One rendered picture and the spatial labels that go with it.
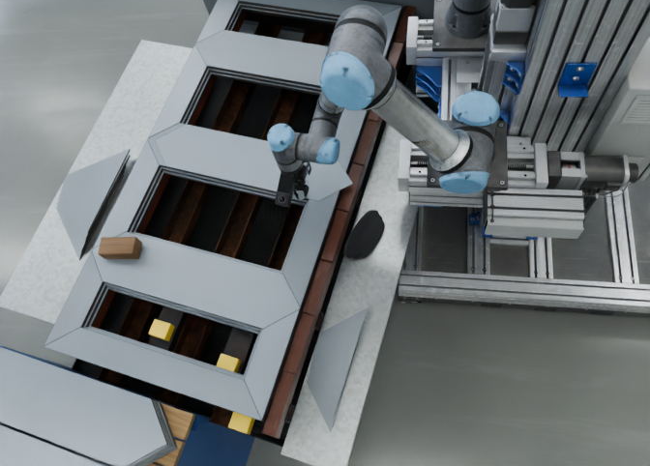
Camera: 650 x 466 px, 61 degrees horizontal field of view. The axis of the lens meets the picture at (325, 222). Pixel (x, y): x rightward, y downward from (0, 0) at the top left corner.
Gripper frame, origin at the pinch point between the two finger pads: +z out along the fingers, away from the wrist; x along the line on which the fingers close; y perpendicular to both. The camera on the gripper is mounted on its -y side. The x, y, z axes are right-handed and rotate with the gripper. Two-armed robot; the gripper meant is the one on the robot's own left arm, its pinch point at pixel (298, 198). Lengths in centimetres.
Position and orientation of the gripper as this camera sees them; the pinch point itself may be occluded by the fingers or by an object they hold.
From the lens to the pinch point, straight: 180.4
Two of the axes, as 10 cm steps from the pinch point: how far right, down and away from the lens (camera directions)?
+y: 3.0, -8.8, 3.6
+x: -9.5, -2.3, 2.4
